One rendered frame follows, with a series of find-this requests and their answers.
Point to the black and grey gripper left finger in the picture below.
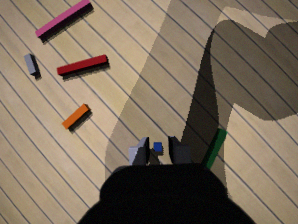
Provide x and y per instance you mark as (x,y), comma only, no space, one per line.
(140,154)

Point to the pink rod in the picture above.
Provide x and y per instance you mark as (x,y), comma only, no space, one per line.
(63,19)

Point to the green rod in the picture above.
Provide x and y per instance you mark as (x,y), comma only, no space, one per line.
(214,147)

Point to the orange rod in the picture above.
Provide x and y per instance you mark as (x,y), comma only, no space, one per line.
(76,116)

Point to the grey rectangular bar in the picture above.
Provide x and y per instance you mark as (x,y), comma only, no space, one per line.
(32,64)

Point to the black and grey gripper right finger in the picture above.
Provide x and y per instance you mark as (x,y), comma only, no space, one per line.
(179,153)

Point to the small blue cube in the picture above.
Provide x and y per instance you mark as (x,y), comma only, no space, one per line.
(157,146)

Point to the red rod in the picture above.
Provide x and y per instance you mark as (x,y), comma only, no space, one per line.
(82,65)

